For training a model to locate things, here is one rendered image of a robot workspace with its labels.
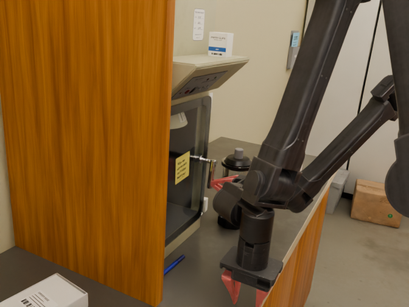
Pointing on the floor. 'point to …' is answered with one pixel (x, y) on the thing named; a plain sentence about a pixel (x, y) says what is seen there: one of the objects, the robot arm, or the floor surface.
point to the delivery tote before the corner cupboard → (337, 186)
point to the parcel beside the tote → (373, 204)
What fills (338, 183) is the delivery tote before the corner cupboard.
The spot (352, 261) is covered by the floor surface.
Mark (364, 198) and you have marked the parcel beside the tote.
